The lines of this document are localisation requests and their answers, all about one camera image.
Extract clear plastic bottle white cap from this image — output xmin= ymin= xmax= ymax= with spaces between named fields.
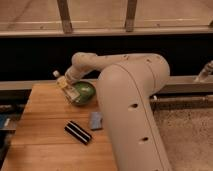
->
xmin=53 ymin=70 xmax=80 ymax=103

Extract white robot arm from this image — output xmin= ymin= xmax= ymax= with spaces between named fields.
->
xmin=65 ymin=52 xmax=172 ymax=171

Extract green ceramic bowl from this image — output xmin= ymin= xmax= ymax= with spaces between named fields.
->
xmin=73 ymin=81 xmax=96 ymax=106

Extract blue grey sponge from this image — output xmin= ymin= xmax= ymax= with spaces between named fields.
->
xmin=89 ymin=112 xmax=102 ymax=130

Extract black white striped box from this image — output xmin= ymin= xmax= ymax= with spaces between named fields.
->
xmin=64 ymin=121 xmax=92 ymax=145

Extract metal window frame rail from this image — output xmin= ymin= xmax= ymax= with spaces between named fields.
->
xmin=0 ymin=0 xmax=213 ymax=37

